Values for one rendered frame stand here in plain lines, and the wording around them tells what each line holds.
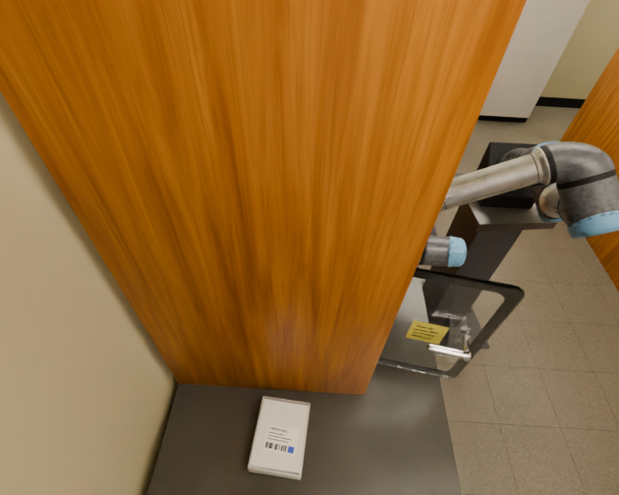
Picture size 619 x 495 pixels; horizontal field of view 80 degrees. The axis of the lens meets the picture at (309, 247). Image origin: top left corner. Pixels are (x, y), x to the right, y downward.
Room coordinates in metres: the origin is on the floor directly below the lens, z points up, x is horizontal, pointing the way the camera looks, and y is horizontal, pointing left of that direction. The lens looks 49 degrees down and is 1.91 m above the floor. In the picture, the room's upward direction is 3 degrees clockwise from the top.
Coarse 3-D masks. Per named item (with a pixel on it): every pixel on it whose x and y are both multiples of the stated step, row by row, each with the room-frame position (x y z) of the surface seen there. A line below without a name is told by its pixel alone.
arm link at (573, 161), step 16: (544, 144) 0.79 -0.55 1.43; (560, 144) 0.77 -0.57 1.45; (576, 144) 0.76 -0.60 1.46; (512, 160) 0.78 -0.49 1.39; (528, 160) 0.76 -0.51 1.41; (544, 160) 0.74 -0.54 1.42; (560, 160) 0.73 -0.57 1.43; (576, 160) 0.72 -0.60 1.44; (592, 160) 0.72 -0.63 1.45; (608, 160) 0.72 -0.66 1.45; (464, 176) 0.78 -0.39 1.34; (480, 176) 0.76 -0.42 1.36; (496, 176) 0.75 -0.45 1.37; (512, 176) 0.74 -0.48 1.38; (528, 176) 0.73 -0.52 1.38; (544, 176) 0.73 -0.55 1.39; (560, 176) 0.72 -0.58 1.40; (576, 176) 0.70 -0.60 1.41; (448, 192) 0.74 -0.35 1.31; (464, 192) 0.73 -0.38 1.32; (480, 192) 0.73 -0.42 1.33; (496, 192) 0.73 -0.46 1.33; (448, 208) 0.73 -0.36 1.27
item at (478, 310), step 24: (408, 288) 0.42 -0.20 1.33; (432, 288) 0.41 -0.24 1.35; (456, 288) 0.40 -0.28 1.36; (480, 288) 0.40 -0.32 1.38; (504, 288) 0.39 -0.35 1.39; (408, 312) 0.41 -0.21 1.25; (432, 312) 0.41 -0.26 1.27; (456, 312) 0.40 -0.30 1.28; (480, 312) 0.39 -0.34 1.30; (504, 312) 0.39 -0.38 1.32; (456, 336) 0.40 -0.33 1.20; (480, 336) 0.39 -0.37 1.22; (384, 360) 0.42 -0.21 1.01; (408, 360) 0.41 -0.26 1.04; (432, 360) 0.40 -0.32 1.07; (456, 360) 0.39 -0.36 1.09
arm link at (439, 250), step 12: (432, 240) 0.61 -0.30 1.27; (444, 240) 0.61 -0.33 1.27; (456, 240) 0.62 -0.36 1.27; (432, 252) 0.58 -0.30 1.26; (444, 252) 0.58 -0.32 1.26; (456, 252) 0.58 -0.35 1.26; (420, 264) 0.58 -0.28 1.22; (432, 264) 0.57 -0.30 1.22; (444, 264) 0.57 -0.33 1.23; (456, 264) 0.57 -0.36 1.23
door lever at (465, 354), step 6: (462, 336) 0.39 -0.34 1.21; (468, 336) 0.39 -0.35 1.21; (468, 342) 0.38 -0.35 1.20; (426, 348) 0.36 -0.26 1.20; (432, 348) 0.36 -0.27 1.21; (438, 348) 0.36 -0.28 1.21; (444, 348) 0.36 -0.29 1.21; (450, 348) 0.36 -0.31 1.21; (468, 348) 0.36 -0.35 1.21; (438, 354) 0.35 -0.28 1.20; (444, 354) 0.35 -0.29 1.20; (450, 354) 0.35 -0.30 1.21; (456, 354) 0.35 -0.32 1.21; (462, 354) 0.35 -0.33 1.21; (468, 354) 0.35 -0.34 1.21; (468, 360) 0.34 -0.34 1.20
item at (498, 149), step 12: (492, 144) 1.26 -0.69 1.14; (504, 144) 1.26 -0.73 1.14; (516, 144) 1.27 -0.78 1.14; (528, 144) 1.27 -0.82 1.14; (492, 156) 1.23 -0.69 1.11; (480, 168) 1.25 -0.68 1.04; (504, 192) 1.13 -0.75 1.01; (516, 192) 1.13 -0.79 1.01; (528, 192) 1.14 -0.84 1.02; (480, 204) 1.13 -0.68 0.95; (492, 204) 1.13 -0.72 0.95; (504, 204) 1.13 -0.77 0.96; (516, 204) 1.13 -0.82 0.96; (528, 204) 1.13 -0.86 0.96
